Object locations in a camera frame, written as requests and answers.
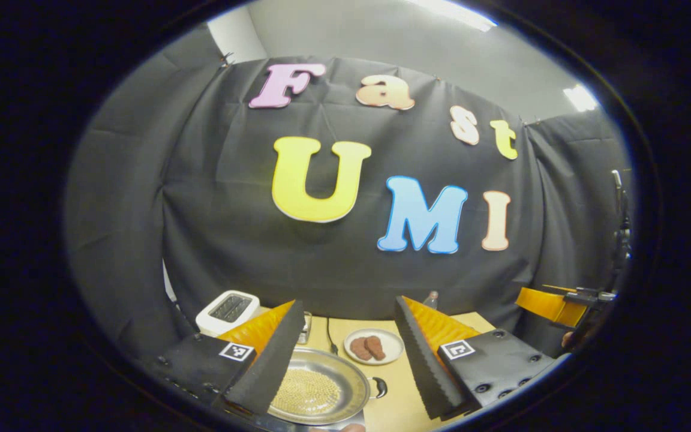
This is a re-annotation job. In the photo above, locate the steel pot with black handles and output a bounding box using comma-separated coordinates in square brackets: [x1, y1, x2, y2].
[268, 347, 388, 427]

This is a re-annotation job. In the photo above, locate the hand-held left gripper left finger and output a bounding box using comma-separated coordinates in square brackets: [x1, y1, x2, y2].
[154, 300, 305, 416]

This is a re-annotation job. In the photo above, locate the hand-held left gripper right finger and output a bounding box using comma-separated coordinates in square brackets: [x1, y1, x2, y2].
[393, 295, 556, 421]

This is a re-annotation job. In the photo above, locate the round white plate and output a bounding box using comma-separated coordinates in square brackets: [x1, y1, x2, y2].
[343, 328, 405, 366]

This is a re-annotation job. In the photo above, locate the black induction cooktop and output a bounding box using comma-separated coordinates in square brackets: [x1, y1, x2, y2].
[220, 402, 367, 432]

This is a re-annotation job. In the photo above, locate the pile of soybeans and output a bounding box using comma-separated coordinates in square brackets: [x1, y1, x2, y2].
[272, 367, 343, 416]

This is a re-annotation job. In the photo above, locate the white toaster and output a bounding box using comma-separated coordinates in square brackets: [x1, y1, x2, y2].
[195, 290, 261, 337]

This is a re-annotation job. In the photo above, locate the ceiling light panel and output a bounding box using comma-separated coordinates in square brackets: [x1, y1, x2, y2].
[563, 84, 598, 112]

